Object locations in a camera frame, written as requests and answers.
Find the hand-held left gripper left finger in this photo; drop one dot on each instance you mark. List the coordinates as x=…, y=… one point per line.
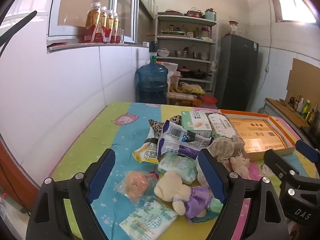
x=100, y=177

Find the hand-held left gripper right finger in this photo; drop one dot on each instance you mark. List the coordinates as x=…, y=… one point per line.
x=212, y=177

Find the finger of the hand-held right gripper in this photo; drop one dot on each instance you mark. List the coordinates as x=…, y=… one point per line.
x=306, y=149
x=277, y=163

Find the green pocket tissue pack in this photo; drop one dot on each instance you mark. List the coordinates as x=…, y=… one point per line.
x=177, y=166
x=217, y=206
x=147, y=221

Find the small beige teddy bear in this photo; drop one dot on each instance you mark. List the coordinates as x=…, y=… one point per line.
x=240, y=166

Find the floral fabric scrunchie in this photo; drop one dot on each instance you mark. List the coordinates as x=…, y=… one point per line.
x=222, y=147

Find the orange cardboard box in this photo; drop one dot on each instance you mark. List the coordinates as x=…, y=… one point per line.
x=257, y=135

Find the peach plush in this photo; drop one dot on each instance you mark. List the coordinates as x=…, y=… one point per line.
x=136, y=185

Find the cream teddy bear purple dress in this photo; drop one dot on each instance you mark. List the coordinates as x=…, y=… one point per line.
x=170, y=187

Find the yellow snack packet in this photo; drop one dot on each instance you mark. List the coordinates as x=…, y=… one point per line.
x=146, y=153

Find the leopard print scrunchie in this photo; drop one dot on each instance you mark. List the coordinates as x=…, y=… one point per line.
x=155, y=128

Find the row of condiment bottles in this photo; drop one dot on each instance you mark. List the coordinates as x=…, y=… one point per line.
x=303, y=107

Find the wooden cutting board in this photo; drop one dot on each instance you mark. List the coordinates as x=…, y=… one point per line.
x=287, y=111

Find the grey kitchen cabinet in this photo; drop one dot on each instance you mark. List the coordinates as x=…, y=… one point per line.
x=272, y=111

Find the floral tissue pack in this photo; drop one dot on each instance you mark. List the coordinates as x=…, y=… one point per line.
x=222, y=125

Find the green tissue box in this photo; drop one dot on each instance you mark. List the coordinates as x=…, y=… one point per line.
x=196, y=122

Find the orange sauce jar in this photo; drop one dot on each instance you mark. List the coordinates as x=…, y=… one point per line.
x=196, y=102
x=185, y=102
x=173, y=102

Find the red plastic basin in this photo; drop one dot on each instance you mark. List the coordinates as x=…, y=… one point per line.
x=209, y=99

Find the clear plastic food container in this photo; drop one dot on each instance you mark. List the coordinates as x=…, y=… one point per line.
x=181, y=95

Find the yellow plastic bag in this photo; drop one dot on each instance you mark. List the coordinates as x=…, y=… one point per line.
x=191, y=88

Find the bunch of bananas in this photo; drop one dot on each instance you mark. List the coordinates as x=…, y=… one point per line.
x=174, y=88

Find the dark grey fridge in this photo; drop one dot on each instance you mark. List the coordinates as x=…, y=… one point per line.
x=237, y=72

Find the black wok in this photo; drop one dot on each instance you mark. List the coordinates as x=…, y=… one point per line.
x=200, y=74

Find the red lidded pot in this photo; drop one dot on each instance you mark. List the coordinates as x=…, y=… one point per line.
x=184, y=71

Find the blue water jug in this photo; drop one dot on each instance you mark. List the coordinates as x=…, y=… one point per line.
x=151, y=77

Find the white sack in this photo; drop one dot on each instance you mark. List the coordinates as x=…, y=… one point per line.
x=172, y=67

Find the metal shelf rack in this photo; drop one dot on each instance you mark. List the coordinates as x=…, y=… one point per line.
x=190, y=60

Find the small steel pot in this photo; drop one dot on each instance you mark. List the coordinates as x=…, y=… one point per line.
x=180, y=53

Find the white bowl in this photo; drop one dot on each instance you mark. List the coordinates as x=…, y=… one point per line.
x=163, y=52

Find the black water pump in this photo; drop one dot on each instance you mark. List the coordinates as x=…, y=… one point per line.
x=153, y=50

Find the red flat packet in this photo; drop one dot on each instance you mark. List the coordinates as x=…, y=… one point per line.
x=57, y=44

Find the glass jar red lid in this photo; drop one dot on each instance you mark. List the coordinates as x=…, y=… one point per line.
x=233, y=28

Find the clear drinking glass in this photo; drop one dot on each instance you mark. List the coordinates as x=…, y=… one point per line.
x=121, y=36

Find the small high window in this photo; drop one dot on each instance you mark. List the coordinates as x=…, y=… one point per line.
x=292, y=2

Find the green tray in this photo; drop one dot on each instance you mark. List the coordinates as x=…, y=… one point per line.
x=172, y=32

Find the teal enamel pot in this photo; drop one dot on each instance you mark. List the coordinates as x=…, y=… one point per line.
x=210, y=15

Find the red rimmed pan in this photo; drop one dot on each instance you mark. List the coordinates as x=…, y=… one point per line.
x=193, y=12

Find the aluminium sliding window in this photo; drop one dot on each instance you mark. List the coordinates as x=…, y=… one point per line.
x=97, y=7

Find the cardboard wall sheet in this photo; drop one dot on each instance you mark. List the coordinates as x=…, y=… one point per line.
x=303, y=80

